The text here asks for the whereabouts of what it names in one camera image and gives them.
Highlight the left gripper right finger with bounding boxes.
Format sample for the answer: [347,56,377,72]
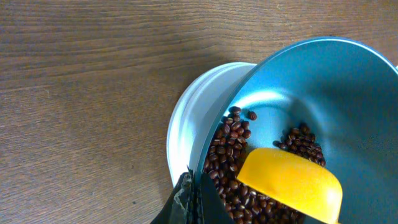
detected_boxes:
[200,173,234,224]

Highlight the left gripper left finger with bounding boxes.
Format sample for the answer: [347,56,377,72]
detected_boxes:
[151,169,193,224]

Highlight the red adzuki beans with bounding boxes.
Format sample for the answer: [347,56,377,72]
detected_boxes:
[203,106,306,224]

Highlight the yellow plastic measuring scoop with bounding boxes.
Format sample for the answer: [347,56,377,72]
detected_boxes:
[237,147,343,223]

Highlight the blue plastic bowl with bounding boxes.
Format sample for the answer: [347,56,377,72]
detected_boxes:
[194,36,398,224]

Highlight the white digital kitchen scale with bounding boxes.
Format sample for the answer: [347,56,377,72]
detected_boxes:
[166,62,256,186]

